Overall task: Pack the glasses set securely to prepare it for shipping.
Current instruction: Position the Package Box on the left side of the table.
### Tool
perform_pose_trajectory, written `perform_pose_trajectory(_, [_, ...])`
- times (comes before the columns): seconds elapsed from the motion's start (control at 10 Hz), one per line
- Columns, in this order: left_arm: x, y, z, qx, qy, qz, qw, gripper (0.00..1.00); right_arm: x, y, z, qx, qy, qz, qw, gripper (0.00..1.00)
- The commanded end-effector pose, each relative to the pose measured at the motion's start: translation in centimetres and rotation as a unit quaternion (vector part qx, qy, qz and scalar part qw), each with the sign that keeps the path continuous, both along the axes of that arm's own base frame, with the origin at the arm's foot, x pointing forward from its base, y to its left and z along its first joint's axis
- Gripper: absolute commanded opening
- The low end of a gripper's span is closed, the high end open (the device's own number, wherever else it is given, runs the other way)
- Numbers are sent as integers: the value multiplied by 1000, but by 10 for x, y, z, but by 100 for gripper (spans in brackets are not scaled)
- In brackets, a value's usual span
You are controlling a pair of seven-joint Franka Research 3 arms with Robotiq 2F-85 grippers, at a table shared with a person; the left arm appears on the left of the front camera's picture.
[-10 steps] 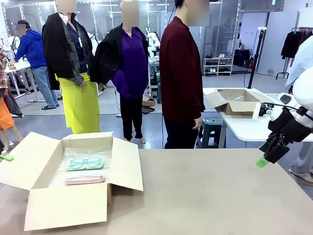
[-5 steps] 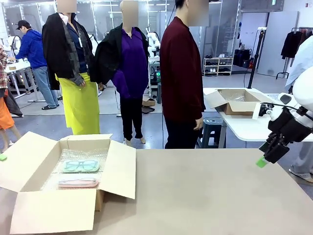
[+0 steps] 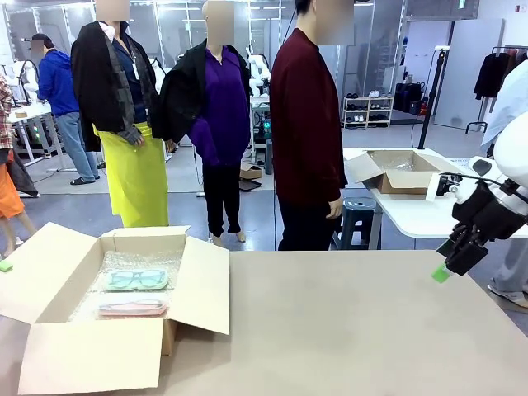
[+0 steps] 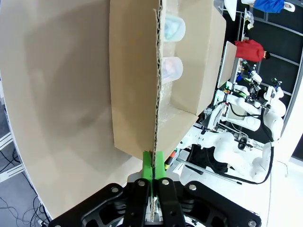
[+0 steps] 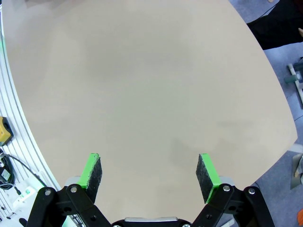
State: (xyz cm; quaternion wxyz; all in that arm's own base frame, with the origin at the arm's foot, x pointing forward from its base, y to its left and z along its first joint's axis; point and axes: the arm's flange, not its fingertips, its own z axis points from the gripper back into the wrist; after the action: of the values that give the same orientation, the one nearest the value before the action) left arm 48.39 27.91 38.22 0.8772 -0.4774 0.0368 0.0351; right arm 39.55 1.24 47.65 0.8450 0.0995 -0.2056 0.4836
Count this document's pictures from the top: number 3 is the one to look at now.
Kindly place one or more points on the mannequin with purple shirt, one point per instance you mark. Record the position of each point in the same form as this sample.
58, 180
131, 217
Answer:
222, 107

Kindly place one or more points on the clothes rack with garments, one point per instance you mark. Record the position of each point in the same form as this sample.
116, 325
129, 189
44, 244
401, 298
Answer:
491, 78

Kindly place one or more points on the cardboard box on floor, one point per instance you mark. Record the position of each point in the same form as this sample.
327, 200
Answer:
251, 172

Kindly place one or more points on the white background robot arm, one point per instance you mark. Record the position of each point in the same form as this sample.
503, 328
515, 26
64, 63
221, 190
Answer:
257, 66
159, 74

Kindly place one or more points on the black bags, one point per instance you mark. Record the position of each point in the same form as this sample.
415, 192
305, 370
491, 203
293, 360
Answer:
406, 97

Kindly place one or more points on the black tray on floor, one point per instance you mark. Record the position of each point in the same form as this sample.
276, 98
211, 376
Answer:
249, 186

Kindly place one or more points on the person in maroon sweater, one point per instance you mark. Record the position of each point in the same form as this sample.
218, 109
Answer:
305, 123

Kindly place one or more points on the person in blue jacket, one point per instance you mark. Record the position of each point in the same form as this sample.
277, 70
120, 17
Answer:
57, 82

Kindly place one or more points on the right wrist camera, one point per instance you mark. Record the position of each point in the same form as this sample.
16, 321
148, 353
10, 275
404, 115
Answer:
444, 185

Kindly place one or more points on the maroon-sleeved right forearm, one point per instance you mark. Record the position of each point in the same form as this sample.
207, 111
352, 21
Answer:
336, 177

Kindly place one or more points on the mint green glasses case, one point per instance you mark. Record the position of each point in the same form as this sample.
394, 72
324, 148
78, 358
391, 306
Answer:
138, 279

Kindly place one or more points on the person's right hand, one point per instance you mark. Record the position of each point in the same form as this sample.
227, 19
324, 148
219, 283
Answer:
335, 209

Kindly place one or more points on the mannequin with yellow skirt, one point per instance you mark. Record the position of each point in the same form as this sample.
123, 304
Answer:
136, 177

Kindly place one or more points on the background robot workstation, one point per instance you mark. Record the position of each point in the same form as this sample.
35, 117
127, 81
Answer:
260, 108

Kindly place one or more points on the blue plastic stool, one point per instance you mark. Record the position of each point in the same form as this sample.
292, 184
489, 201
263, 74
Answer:
354, 206

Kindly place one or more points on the white side table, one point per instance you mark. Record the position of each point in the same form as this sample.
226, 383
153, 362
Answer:
412, 214

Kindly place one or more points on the bubble wrap sheet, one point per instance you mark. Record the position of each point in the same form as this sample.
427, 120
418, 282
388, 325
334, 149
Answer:
140, 260
396, 163

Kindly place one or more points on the pink glasses case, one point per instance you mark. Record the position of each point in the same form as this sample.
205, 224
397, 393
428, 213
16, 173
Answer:
132, 311

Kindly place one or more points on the white shoe rack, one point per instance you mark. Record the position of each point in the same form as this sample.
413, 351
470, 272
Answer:
369, 109

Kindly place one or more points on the small open cardboard box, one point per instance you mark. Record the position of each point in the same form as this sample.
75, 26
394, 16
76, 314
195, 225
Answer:
404, 182

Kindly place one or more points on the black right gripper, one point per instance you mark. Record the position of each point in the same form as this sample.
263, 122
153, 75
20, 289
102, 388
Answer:
491, 210

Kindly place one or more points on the black stand pole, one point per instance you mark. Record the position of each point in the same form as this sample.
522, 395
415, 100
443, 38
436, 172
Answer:
433, 90

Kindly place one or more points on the large cardboard box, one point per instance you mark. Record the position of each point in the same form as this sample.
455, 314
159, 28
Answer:
90, 354

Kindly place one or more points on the white paper tag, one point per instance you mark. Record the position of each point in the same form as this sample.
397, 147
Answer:
432, 189

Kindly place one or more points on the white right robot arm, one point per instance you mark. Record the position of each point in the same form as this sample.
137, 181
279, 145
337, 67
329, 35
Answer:
513, 152

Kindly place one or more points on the white background desk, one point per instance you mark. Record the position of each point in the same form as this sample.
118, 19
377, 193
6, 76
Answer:
29, 114

